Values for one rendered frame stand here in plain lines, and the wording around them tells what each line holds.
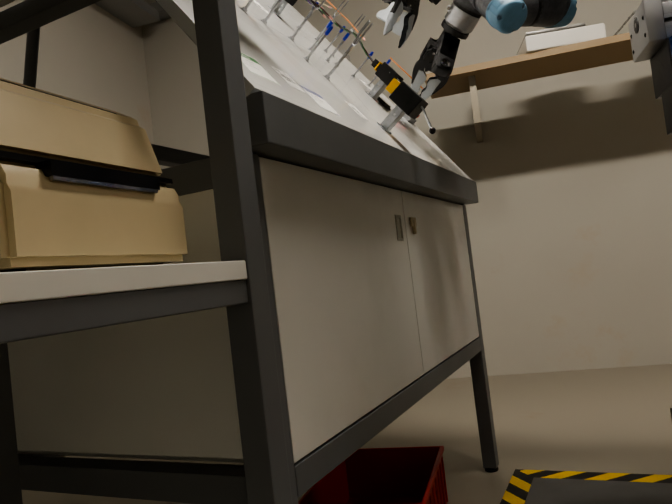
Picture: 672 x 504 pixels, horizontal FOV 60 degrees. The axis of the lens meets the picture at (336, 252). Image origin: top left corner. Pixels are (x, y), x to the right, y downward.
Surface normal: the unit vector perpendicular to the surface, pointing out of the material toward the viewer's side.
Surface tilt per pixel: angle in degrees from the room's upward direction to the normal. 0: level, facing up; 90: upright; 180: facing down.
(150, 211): 90
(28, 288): 90
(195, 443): 90
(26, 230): 90
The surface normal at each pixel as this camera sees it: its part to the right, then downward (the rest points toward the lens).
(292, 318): 0.89, -0.12
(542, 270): -0.26, 0.00
